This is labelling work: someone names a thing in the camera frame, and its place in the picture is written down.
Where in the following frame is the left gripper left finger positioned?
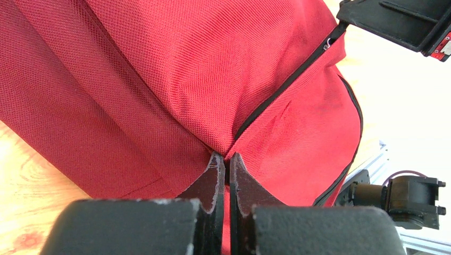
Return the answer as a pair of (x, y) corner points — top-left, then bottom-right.
(41, 153), (226, 254)

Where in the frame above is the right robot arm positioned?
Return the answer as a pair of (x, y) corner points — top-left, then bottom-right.
(336, 1), (450, 230)

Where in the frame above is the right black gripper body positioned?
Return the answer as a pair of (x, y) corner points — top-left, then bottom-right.
(421, 21), (450, 62)

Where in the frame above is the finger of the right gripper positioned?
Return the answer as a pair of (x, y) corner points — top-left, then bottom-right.
(337, 0), (450, 52)

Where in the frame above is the red backpack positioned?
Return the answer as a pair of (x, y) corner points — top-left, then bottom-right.
(1, 1), (363, 207)

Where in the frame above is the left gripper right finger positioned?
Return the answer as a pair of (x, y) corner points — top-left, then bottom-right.
(230, 153), (405, 254)

